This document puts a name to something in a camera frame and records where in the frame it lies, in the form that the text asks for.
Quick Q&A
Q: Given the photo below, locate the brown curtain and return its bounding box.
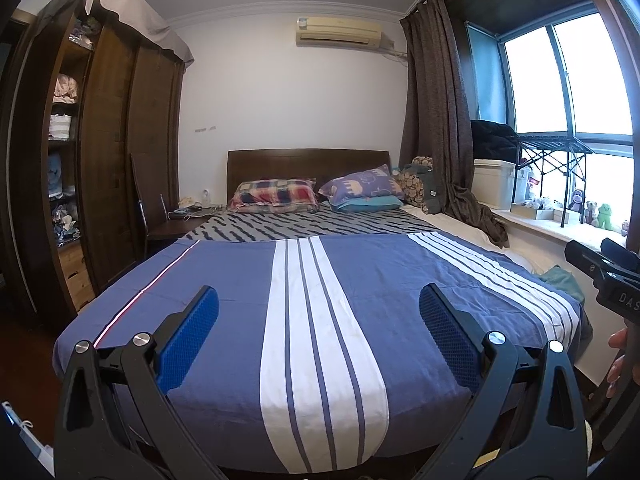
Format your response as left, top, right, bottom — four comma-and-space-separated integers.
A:
399, 0, 511, 250

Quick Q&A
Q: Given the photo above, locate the dark wooden chair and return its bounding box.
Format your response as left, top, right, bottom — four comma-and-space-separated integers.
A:
130, 152, 211, 261

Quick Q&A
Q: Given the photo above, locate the dark wooden headboard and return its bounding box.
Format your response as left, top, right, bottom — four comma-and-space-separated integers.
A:
226, 148, 392, 207

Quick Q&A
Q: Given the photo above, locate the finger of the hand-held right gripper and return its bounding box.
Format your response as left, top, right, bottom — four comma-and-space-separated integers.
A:
600, 237, 640, 275
564, 240, 617, 287

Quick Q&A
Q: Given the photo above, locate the green cloth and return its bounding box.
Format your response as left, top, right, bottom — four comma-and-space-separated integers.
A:
537, 265, 586, 306

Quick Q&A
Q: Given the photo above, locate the zebra striped bed sheet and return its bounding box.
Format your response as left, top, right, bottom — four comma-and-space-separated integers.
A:
181, 207, 443, 243

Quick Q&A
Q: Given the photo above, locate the grey cloth cover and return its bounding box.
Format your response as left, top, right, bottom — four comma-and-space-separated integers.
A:
80, 0, 196, 68

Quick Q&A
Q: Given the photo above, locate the wooden bed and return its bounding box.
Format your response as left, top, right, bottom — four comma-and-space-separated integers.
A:
52, 148, 593, 478

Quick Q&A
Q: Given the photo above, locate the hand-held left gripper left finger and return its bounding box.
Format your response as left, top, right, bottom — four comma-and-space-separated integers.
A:
52, 285, 227, 480

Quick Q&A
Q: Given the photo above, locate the black folding table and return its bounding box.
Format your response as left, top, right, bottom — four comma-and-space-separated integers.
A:
512, 132, 596, 228

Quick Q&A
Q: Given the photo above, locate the person's right hand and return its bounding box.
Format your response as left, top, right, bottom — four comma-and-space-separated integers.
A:
607, 327, 633, 402

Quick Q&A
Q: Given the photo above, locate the green frog plush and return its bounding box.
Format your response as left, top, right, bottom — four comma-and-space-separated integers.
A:
597, 203, 621, 233

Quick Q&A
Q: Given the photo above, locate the plaid pillow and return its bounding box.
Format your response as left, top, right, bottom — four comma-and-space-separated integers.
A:
227, 177, 320, 214

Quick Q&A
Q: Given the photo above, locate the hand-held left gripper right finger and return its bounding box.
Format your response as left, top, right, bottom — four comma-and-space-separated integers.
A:
419, 282, 589, 480

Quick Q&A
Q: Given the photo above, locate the blue white striped blanket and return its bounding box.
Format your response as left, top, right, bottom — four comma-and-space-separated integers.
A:
52, 231, 593, 476

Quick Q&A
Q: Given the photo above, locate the blue roller blind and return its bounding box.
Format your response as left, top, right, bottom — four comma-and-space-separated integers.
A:
465, 22, 508, 123

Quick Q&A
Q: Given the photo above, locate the teal pillow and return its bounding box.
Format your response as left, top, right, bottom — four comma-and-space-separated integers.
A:
327, 195, 405, 213

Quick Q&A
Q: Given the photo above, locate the brown patterned cushion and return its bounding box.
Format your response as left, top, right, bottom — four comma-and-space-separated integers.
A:
392, 156, 435, 211

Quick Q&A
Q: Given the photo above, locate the dark wooden wardrobe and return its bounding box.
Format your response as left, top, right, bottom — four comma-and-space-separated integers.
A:
0, 0, 187, 331

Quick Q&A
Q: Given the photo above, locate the wooden nightstand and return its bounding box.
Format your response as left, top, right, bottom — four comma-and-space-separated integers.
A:
147, 205, 226, 243

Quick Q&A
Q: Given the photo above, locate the wall air conditioner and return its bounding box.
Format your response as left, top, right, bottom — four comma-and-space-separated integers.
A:
295, 16, 383, 50

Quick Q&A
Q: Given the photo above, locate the monkey plush toy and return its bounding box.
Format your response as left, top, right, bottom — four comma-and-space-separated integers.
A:
567, 189, 587, 223

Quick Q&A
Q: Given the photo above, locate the dark green cushion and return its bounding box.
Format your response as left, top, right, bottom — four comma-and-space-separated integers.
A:
415, 166, 446, 213

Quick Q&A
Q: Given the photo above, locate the black jacket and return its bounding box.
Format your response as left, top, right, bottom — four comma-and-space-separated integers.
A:
470, 119, 523, 163

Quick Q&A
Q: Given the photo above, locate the purple patterned pillow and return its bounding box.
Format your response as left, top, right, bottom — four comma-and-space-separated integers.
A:
318, 164, 406, 202

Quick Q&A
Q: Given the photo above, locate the white storage box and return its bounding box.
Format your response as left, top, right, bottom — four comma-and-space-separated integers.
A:
472, 159, 518, 212

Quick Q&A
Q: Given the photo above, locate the white plastic bin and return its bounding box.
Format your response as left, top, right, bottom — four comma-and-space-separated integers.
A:
0, 400, 55, 476

